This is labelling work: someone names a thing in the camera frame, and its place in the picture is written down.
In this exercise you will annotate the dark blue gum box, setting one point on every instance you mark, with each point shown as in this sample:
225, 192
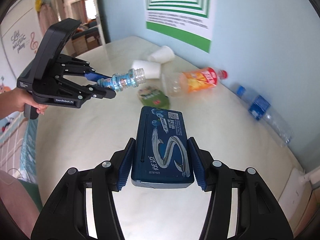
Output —
161, 159

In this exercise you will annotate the orange drink plastic bottle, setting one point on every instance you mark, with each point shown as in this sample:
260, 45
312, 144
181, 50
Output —
183, 83

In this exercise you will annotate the crushed blue label bottle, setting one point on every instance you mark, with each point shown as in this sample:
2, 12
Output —
118, 82

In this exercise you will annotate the blue label water bottle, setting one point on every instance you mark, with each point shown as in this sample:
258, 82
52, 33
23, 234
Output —
261, 110

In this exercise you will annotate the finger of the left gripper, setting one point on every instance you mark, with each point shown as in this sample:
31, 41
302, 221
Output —
92, 93
82, 70

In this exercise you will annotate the green white wall poster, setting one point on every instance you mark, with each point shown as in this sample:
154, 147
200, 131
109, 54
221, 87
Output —
189, 21

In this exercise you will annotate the green tin box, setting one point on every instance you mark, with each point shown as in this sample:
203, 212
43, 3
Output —
152, 96

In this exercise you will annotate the white paper cup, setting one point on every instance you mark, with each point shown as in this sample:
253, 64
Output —
152, 70
162, 55

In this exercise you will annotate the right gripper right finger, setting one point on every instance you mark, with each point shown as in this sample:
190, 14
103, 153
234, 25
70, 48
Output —
259, 215

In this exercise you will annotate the white music poster board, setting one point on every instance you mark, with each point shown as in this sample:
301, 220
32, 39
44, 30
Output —
20, 38

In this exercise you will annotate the person left hand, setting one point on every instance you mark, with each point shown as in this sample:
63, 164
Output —
20, 98

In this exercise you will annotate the open doorway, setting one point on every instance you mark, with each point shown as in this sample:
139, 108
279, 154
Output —
86, 11

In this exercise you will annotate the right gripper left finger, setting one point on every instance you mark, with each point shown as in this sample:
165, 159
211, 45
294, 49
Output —
64, 213

